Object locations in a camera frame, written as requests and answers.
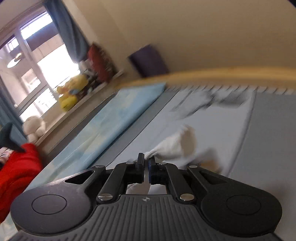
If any white small shirt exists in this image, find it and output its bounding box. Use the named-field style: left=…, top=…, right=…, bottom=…
left=126, top=125, right=222, bottom=195

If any wooden bed frame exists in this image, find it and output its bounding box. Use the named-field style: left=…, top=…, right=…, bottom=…
left=115, top=66, right=295, bottom=89

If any blue curtain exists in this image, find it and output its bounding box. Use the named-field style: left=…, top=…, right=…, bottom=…
left=43, top=0, right=89, bottom=63

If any purple box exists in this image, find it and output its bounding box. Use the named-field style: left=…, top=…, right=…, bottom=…
left=128, top=44, right=169, bottom=78

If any red folded blanket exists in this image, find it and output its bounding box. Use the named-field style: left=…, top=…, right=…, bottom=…
left=1, top=143, right=44, bottom=222

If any light blue patterned quilt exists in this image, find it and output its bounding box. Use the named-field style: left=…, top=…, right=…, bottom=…
left=27, top=83, right=165, bottom=190

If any dark red cushion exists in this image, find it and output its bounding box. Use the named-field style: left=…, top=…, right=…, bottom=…
left=87, top=43, right=117, bottom=83

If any deer print grey sheet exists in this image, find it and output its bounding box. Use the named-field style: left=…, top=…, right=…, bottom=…
left=107, top=89, right=254, bottom=172

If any white plush toy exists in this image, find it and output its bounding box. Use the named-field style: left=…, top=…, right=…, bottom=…
left=23, top=116, right=46, bottom=144

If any yellow plush toy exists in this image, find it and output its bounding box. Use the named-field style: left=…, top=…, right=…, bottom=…
left=57, top=74, right=88, bottom=112

